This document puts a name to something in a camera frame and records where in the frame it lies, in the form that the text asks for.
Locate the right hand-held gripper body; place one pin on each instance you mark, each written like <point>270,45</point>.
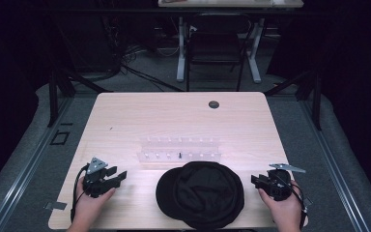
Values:
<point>278,185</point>

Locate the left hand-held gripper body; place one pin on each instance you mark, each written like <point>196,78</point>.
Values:
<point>95,180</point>

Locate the black cap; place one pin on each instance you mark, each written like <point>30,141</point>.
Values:
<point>203,195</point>

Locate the person's right hand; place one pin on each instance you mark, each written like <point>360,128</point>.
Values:
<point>285,209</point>

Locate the person's left hand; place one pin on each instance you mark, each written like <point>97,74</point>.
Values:
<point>88,204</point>

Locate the grey tape piece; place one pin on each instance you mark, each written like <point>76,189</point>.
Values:
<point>55,205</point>
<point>308,201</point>

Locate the clear acrylic peg rack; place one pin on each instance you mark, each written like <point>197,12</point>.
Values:
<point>180,150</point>

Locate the grey table grommet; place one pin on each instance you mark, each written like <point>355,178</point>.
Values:
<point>213,104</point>

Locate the black metal stand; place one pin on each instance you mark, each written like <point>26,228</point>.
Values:
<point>317,103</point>
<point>54,96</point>

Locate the dark curtain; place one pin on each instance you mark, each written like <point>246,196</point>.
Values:
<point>9,80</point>
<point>357,80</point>

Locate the black chair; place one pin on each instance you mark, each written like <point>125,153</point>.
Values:
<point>217,45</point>

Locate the white desk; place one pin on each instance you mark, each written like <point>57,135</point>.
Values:
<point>230,3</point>

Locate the aluminium floor rail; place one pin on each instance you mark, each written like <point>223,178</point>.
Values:
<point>331,161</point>
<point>29,167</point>

